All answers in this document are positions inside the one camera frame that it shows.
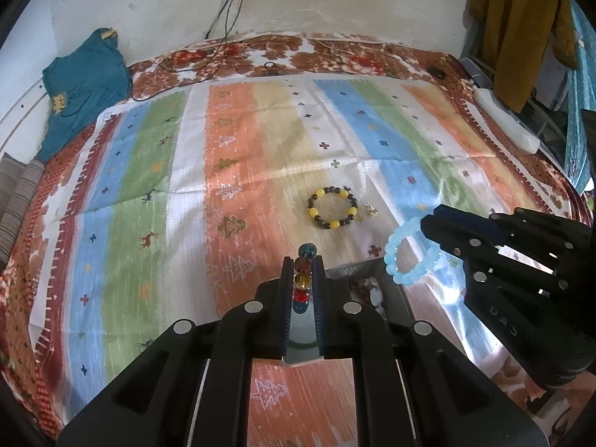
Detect black power cable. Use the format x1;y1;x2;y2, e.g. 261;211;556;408
130;0;252;101

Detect grey metal frame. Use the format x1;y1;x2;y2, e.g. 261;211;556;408
459;56;494;89

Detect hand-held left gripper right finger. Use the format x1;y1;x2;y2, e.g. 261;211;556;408
312;256;549;447

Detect grey striped pillow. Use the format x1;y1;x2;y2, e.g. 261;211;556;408
0;153;45;266

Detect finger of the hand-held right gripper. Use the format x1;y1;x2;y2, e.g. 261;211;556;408
437;205;593;281
420;213;559;299

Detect brown floral bedsheet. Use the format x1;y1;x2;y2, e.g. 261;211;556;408
0;32;596;447

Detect light blue bead bracelet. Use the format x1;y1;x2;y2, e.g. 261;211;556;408
383;223;443;287

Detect clear plastic tray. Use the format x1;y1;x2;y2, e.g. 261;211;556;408
280;263;413;368

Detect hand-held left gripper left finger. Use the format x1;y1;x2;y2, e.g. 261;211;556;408
56;256;294;447

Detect red bead bracelet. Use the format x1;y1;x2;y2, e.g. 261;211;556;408
348;279;373;303

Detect teal garment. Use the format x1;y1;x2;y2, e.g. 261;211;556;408
35;28;133;164

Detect white bed headboard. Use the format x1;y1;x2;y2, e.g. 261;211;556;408
0;79;52;159

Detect multicolour glass bead bracelet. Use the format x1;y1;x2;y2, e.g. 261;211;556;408
292;243;317;314

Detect mustard hanging garment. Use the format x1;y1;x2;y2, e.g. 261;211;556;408
467;0;580;113

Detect yellow and brown bead bracelet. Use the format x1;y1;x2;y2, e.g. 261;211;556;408
307;186;359;232

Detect white rolled cloth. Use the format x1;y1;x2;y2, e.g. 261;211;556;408
474;88;541;153

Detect colourful striped mat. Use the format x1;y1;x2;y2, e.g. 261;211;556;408
28;74;566;447

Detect white bead bracelet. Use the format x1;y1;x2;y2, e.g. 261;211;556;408
365;278;386;317

